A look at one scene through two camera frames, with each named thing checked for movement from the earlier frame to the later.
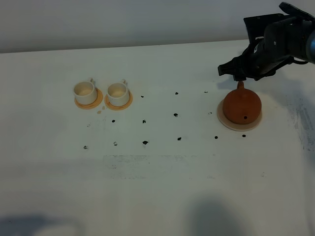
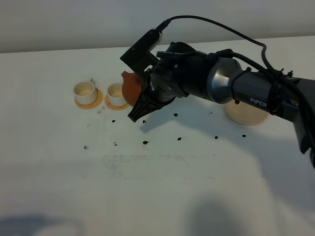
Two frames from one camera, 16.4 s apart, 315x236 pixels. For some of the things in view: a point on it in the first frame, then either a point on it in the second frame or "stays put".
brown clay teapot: x=241 y=106 -> x=132 y=87
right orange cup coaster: x=110 y=106 stays put
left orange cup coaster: x=97 y=102 stays put
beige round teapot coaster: x=226 y=122 -> x=245 y=114
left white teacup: x=85 y=92 stays put
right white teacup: x=118 y=93 stays put
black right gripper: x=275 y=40 -> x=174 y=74
